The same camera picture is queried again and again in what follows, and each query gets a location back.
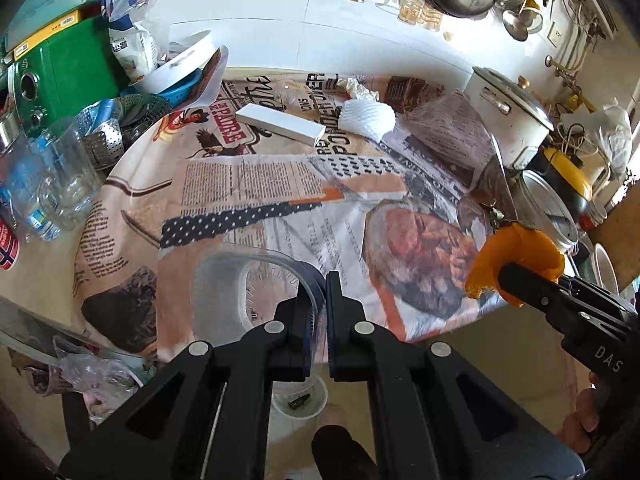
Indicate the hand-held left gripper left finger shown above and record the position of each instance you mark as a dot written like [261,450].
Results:
[300,342]

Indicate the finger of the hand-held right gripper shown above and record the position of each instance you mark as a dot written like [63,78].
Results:
[595,300]
[530,290]

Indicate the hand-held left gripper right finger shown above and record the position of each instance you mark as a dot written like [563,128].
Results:
[340,350]

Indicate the orange peel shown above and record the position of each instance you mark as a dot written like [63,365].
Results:
[525,247]

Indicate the small white trash bin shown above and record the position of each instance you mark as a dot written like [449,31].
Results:
[305,407]

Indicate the clear plastic cup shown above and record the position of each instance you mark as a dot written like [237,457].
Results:
[220,300]

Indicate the long white box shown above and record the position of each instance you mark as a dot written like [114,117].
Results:
[280,124]

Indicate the white foam fruit net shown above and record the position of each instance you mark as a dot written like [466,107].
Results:
[365,117]

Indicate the white tissue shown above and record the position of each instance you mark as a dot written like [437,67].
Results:
[357,89]

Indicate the person's right hand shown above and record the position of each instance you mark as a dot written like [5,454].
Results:
[580,422]

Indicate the wooden cutting board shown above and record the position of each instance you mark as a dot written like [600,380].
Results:
[617,225]

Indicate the round metal basin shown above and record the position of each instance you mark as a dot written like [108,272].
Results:
[545,205]

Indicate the person's dark shoe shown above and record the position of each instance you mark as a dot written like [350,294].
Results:
[342,455]

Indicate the yellow black kettle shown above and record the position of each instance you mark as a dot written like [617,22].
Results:
[567,172]

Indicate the newspaper print tablecloth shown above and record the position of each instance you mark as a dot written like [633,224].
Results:
[280,195]

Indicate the white rice cooker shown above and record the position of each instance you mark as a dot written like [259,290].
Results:
[505,110]

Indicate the blue colander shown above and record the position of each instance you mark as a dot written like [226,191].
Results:
[180,91]

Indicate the metal steamer basket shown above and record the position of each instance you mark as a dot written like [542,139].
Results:
[107,140]

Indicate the clear drinking glass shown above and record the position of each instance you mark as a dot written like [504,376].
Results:
[70,175]

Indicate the blue label water bottle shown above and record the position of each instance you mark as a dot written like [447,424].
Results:
[40,220]

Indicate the row of hanging kitchen utensils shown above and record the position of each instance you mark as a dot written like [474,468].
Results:
[515,0]

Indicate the white round container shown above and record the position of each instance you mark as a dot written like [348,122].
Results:
[175,62]

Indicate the blue white plastic bag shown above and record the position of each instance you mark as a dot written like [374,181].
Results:
[132,35]

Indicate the green mini oven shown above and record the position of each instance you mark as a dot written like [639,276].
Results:
[70,70]

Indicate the flat yellow box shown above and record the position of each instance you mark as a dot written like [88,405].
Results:
[45,30]

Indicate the brass wall faucet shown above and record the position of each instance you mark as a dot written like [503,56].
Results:
[565,72]

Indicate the wall socket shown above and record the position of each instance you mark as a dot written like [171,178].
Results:
[555,34]

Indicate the white wall appliance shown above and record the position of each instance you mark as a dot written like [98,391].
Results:
[600,5]

